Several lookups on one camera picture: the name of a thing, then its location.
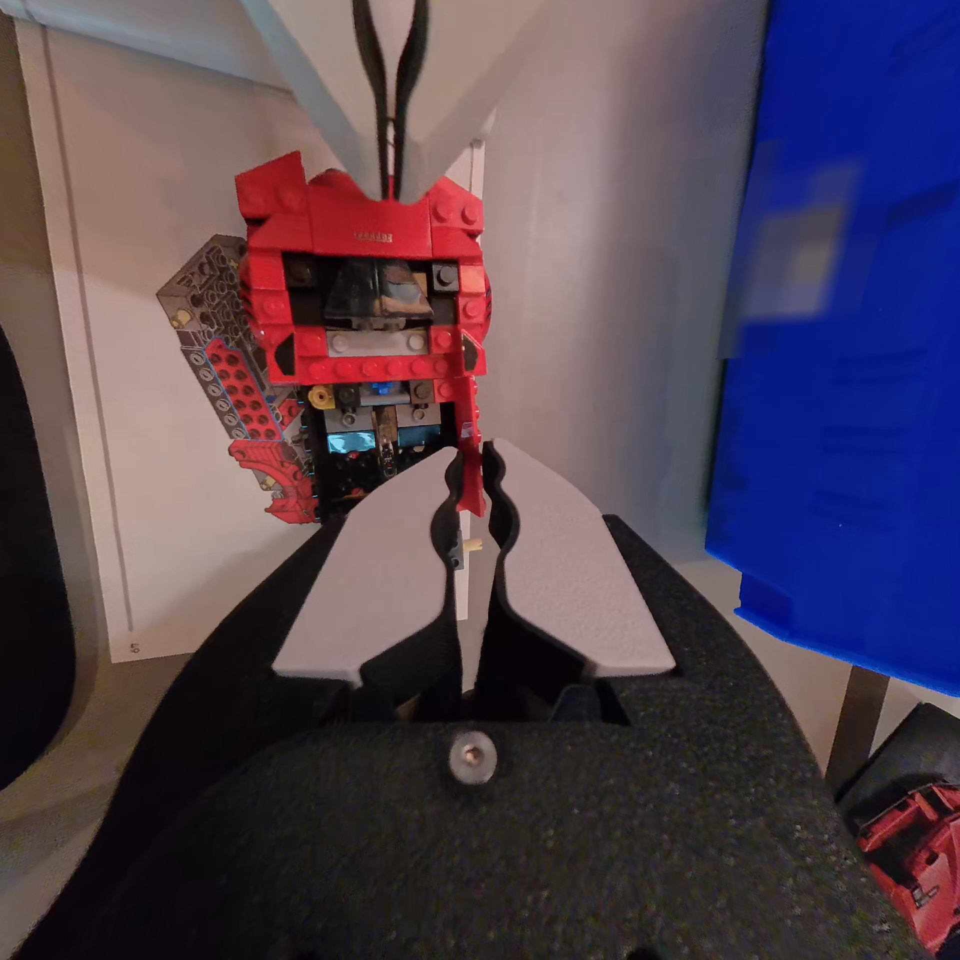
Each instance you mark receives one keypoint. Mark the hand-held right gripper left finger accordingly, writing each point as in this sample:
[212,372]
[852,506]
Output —
[360,600]

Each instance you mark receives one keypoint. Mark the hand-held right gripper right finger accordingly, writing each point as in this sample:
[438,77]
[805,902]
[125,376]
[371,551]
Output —
[585,593]

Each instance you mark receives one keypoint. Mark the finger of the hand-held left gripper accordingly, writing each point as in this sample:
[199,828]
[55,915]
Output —
[473,60]
[323,60]

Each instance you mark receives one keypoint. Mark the blue plastic bin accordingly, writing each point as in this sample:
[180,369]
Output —
[840,375]

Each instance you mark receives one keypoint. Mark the red and black lego car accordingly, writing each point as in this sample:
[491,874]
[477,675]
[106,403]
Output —
[368,240]

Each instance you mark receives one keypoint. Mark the red striped lego piece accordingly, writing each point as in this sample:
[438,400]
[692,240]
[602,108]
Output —
[474,450]

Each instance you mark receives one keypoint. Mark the lego instruction booklet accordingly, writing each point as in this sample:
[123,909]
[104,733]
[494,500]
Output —
[120,450]

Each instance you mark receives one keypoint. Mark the black quilted chair seat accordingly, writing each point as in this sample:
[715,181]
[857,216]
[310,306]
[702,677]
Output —
[30,600]

